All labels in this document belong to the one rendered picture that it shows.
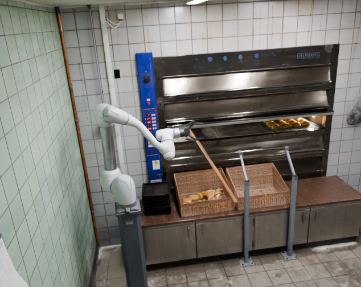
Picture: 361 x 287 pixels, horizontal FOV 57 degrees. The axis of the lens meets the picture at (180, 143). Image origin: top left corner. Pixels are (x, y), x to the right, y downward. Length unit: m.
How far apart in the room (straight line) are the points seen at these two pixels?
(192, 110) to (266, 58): 0.92
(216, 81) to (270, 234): 1.69
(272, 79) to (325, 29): 0.71
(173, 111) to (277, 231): 1.66
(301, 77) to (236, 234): 1.78
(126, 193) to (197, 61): 1.52
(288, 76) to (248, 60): 0.48
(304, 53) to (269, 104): 0.62
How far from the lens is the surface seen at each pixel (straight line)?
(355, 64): 4.07
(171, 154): 2.79
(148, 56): 3.31
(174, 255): 3.57
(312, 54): 3.82
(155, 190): 3.44
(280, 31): 3.63
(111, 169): 2.81
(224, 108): 3.54
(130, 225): 2.82
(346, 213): 3.98
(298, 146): 3.99
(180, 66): 3.39
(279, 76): 3.68
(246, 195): 3.29
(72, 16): 3.37
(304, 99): 3.86
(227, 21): 3.44
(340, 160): 4.34
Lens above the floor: 2.41
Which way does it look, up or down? 20 degrees down
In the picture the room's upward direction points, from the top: 4 degrees counter-clockwise
